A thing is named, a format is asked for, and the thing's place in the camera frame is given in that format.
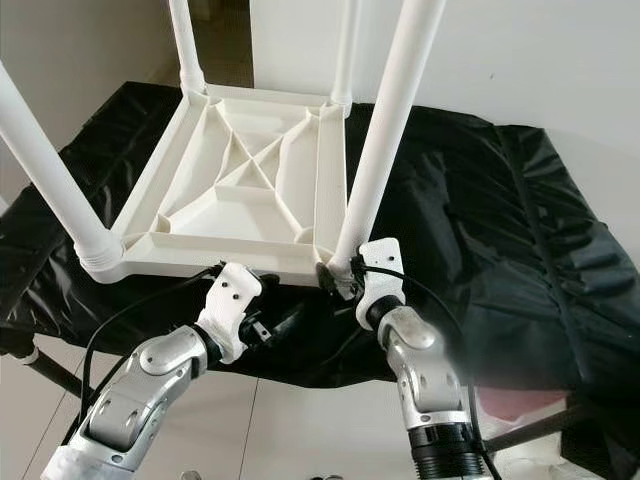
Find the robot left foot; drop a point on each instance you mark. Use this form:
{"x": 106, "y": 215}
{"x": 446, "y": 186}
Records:
{"x": 190, "y": 475}

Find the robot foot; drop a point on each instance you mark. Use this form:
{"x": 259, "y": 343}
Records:
{"x": 325, "y": 477}
{"x": 190, "y": 475}

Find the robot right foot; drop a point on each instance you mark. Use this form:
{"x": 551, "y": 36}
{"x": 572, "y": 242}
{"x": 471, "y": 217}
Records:
{"x": 325, "y": 477}

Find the pink round object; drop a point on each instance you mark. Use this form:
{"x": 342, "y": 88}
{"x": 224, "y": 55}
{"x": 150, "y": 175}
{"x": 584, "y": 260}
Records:
{"x": 520, "y": 403}

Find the white plastic object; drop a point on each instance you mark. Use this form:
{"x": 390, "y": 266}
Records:
{"x": 530, "y": 468}

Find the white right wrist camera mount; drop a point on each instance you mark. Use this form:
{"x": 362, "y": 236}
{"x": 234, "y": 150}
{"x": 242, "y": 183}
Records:
{"x": 382, "y": 280}

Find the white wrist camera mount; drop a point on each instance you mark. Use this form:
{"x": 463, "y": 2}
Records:
{"x": 230, "y": 300}
{"x": 382, "y": 280}

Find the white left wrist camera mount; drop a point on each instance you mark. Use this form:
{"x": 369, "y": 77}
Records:
{"x": 230, "y": 300}

